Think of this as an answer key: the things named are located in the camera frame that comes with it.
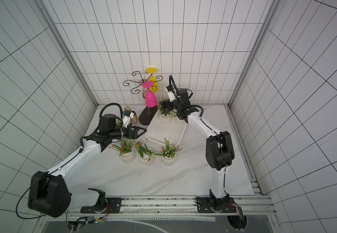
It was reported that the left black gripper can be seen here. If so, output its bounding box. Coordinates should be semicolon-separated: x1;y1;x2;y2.
110;124;147;139

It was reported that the small red flower potted plant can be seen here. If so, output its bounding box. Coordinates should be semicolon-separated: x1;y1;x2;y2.
171;111;186;124

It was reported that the green potted plant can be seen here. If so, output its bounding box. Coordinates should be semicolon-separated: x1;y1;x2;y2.
157;100;171;124
135;141;153;166

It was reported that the pink potted plant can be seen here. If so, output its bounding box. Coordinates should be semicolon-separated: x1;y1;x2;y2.
153;138;183;166

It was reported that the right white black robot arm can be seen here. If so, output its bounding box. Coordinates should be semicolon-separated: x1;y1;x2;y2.
162;86;235;212

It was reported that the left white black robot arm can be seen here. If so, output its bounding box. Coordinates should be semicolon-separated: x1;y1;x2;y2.
25;114;147;217

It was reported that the white rectangular storage tray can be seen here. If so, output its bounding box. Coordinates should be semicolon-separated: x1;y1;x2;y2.
144;111;187;150

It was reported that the front left red potted plant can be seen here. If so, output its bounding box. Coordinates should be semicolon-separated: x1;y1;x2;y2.
109;138;136;163

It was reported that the black cap spice bottle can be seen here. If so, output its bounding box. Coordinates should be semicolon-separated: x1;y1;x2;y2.
130;112;138;124

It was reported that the black scroll goblet rack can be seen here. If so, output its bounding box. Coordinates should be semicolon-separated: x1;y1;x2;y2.
123;68;163;125

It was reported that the beige cap spice bottle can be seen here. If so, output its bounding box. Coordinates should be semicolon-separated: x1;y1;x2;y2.
124;106;132;113

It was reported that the yellow plastic goblet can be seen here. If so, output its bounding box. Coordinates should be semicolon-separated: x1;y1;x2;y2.
146;68;158;93

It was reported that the pink plastic goblet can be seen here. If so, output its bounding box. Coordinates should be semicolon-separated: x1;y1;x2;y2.
142;81;157;108

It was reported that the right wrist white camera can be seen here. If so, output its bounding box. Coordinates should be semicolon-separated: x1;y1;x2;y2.
166;84;177;102

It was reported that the aluminium mounting rail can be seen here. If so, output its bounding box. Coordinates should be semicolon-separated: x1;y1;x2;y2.
41;195;277;217

